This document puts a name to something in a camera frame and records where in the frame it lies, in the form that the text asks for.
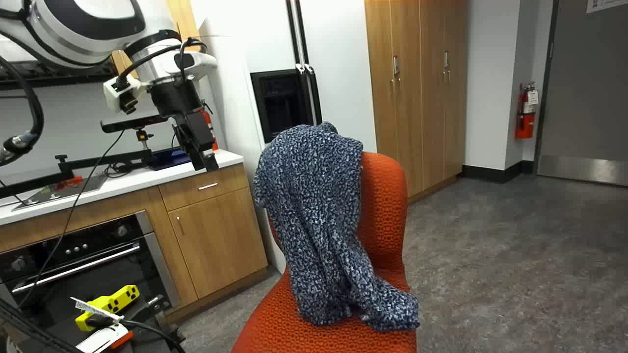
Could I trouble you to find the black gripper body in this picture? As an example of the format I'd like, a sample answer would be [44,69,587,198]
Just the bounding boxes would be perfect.
[150,77,207,130]

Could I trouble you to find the blue speckled knit cloth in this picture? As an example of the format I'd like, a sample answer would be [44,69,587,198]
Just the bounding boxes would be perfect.
[254,122,423,334]

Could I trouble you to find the orange upholstered chair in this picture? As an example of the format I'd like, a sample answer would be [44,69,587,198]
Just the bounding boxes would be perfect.
[232,151,421,353]

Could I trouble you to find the blue flat box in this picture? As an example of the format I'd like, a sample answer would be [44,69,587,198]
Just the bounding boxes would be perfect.
[148,147,199,171]

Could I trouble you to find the red counter fire extinguisher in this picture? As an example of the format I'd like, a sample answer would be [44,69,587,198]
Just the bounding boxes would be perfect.
[199,104,218,149]

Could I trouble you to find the black computer monitor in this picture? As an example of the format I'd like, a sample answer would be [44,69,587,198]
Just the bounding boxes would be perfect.
[250,63,324,145]

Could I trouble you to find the wooden kitchen counter cabinet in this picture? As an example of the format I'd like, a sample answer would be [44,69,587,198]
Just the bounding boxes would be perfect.
[0,147,271,324]

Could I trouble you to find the black range hood strip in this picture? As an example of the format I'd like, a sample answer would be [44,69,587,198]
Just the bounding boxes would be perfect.
[0,59,118,91]

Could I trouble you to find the white refrigerator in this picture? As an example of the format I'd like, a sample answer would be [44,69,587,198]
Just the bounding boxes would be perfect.
[195,0,379,275]

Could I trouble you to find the black built-in oven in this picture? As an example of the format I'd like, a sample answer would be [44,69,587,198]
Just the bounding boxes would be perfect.
[0,210,181,330]

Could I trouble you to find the thin white stick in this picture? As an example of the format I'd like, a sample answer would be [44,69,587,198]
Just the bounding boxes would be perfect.
[69,294,128,324]

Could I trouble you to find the white label box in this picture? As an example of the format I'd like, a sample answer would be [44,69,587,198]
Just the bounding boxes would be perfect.
[73,322,138,353]

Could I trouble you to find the tall wooden cabinet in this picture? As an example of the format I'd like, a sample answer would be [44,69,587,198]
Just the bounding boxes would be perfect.
[364,0,472,202]

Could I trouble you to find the black baseboard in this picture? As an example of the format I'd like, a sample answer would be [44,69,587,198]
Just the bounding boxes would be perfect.
[460,159,536,185]

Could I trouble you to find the metal door kick plate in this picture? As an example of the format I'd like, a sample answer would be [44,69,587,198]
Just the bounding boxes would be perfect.
[536,153,628,189]

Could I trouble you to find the grey door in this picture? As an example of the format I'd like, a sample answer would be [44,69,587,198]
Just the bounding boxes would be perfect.
[534,0,628,189]

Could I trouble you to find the black stereo camera bar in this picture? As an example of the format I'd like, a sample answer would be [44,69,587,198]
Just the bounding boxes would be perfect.
[99,112,171,138]

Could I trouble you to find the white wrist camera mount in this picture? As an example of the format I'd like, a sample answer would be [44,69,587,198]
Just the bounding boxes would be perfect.
[103,73,144,116]

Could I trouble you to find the wooden upper wall cabinet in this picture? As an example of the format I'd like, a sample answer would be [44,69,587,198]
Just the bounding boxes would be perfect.
[109,0,203,85]

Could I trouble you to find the black camera clamp arm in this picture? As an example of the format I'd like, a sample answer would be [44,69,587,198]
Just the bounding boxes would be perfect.
[0,126,193,200]

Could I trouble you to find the orange clamp handle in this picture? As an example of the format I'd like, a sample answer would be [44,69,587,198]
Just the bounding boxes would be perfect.
[54,173,89,194]

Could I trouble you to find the thin black camera cable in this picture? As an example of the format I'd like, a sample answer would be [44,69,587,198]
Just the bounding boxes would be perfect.
[18,128,128,310]

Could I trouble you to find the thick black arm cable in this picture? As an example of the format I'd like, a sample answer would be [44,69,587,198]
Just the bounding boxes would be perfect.
[0,53,48,167]

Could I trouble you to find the yellow triple outlet cord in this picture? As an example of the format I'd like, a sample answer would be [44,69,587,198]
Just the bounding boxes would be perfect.
[73,283,144,336]

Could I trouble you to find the black foreground cable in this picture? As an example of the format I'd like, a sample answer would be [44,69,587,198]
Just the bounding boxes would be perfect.
[120,316,189,353]

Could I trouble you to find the red wall fire extinguisher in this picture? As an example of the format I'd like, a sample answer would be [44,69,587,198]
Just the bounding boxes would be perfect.
[513,81,540,143]

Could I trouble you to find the white wall sign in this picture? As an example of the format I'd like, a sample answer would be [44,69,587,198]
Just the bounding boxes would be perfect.
[585,0,628,16]

